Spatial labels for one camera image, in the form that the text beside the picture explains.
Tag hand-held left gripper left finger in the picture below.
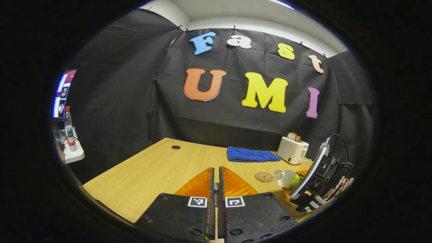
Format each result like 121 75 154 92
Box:
135 167 216 242

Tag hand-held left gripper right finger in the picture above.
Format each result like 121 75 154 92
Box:
218 166 297 243

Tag green label water bottle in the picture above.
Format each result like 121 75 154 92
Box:
273 169 301 189

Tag red cap plastic bottle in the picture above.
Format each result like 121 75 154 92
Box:
64 106 78 152

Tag white toaster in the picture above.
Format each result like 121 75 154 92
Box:
277 136 309 165

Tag blue towel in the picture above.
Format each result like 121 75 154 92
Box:
227 146 281 163

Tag small white side table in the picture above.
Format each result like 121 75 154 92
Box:
57 127 85 164

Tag computer monitor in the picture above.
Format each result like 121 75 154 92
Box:
52 70 77 118

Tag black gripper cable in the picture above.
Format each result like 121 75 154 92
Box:
329 134 355 176

